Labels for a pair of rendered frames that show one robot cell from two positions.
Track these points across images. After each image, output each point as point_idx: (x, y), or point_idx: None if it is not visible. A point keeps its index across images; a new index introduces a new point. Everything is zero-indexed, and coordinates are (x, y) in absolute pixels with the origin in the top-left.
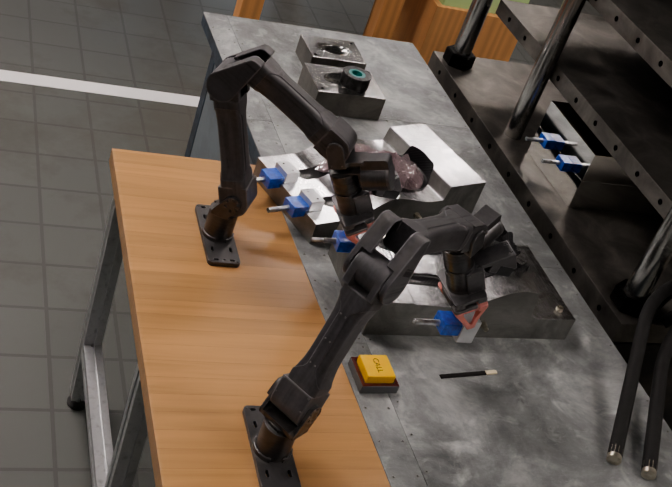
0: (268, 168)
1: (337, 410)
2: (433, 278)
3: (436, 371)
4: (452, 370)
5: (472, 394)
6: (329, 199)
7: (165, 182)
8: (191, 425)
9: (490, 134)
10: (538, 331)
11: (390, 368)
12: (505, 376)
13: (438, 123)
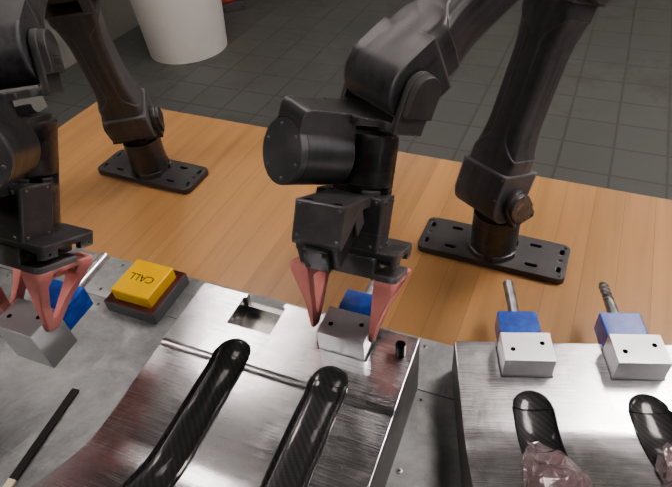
0: (643, 325)
1: (145, 240)
2: (195, 441)
3: (88, 392)
4: (67, 422)
5: (11, 418)
6: (548, 422)
7: (638, 240)
8: (221, 140)
9: None
10: None
11: (125, 289)
12: None
13: None
